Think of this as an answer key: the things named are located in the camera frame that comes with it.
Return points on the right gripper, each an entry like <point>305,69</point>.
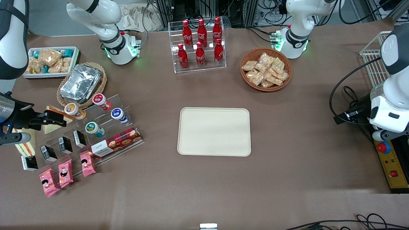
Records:
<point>21,114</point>

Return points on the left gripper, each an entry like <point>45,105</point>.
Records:
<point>362,104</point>

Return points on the ham vegetable sandwich wedge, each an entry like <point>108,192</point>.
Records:
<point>25,150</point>

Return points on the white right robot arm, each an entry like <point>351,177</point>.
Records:
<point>96,16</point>

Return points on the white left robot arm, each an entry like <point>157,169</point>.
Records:
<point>297,19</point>

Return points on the wrapped white bread sandwich wedge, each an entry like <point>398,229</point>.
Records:
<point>51,129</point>

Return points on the beige rectangular serving tray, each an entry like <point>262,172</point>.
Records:
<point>214,131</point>

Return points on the small black drink carton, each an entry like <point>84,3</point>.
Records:
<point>65,145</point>
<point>29,163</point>
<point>48,153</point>
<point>79,139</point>

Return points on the yellow control box red button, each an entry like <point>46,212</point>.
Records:
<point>394,174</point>

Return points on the pink snack packet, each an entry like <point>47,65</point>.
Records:
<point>87,164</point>
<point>65,173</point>
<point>49,182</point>

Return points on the orange lid yoghurt cup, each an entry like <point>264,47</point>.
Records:
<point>73,110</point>

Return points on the green lid yoghurt cup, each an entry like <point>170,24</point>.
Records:
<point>93,128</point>

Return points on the aluminium foil lidded container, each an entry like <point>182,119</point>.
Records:
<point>80,83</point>

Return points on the teal snack packet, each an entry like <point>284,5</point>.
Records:
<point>67,52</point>
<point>35,54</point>

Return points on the large brown granola snack packet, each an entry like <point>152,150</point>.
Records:
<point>49,57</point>

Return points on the red lid yoghurt cup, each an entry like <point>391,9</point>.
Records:
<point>101,100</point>

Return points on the clear acrylic stepped display stand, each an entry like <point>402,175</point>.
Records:
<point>108,123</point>

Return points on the white rectangular plastic bin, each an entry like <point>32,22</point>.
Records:
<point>75,62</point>

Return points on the red tartan cookie box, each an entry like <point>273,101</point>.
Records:
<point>115,143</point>

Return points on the oval light wicker basket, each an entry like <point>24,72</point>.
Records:
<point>101,84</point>

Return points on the blue lid yoghurt cup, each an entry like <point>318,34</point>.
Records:
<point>118,114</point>

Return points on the clear wrapped rice cracker packet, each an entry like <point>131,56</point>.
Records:
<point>278,65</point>
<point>249,65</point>
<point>274,79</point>
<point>266,58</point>
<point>266,84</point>
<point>283,76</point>
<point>255,77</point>
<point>261,67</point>

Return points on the round brown wicker basket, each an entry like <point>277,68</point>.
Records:
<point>247,83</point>

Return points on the red cola bottle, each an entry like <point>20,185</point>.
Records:
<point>202,30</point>
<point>219,53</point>
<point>217,29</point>
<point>187,31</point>
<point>200,56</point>
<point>183,58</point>

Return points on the clear acrylic bottle rack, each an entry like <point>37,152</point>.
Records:
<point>207,68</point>

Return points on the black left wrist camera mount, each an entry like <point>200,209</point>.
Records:
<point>351,114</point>

